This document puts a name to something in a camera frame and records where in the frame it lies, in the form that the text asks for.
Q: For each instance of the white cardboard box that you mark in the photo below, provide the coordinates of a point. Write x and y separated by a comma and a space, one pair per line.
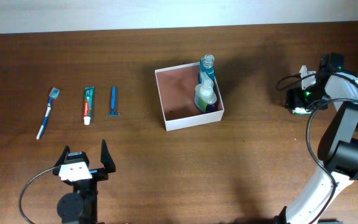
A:
176, 90

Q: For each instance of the blue white toothbrush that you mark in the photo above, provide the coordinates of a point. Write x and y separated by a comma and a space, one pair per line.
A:
52, 95

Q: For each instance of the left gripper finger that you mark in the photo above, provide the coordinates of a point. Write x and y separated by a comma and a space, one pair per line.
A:
106, 158
61, 160

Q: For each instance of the green red toothpaste tube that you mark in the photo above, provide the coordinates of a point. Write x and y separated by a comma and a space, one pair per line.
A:
88, 102

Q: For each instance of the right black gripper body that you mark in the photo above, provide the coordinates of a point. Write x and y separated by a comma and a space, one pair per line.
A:
306, 99

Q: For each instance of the teal mouthwash bottle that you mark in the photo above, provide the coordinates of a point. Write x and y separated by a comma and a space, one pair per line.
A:
207, 66

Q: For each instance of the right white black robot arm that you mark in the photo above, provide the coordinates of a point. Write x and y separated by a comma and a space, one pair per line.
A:
337, 155

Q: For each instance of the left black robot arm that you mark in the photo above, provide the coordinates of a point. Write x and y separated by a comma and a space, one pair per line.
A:
81, 205

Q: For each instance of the green soap packet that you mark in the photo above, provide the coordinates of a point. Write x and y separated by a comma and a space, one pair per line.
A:
301, 111

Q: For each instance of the blue disposable razor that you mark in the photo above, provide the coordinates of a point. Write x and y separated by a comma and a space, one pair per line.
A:
113, 103

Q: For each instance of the clear blue spray bottle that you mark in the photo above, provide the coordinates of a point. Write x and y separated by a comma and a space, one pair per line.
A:
205, 97

